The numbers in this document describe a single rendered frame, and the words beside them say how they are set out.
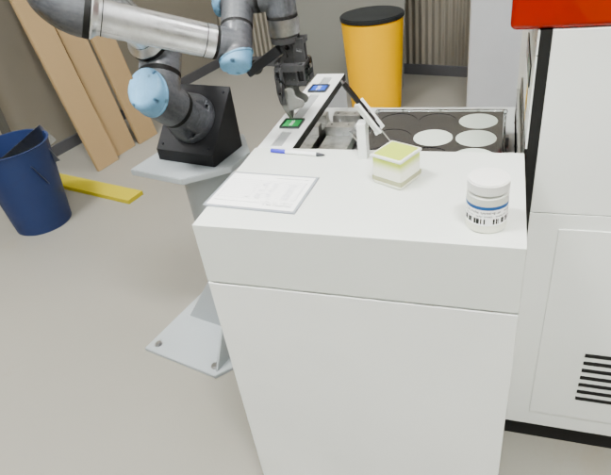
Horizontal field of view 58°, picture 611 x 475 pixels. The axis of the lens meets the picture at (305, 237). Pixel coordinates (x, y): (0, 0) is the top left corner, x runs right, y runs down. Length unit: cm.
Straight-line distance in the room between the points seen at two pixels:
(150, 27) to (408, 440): 109
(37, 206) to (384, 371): 247
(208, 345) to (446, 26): 319
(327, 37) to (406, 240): 378
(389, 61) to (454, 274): 295
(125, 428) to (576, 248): 154
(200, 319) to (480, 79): 234
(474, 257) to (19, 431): 177
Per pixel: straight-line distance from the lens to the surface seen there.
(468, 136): 150
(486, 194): 96
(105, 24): 128
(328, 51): 468
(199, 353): 222
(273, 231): 104
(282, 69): 141
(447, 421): 131
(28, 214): 335
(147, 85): 157
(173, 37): 129
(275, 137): 144
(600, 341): 159
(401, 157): 110
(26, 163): 321
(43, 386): 241
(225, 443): 194
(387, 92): 393
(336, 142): 155
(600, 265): 143
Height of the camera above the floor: 153
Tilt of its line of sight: 34 degrees down
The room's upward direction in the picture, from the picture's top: 9 degrees counter-clockwise
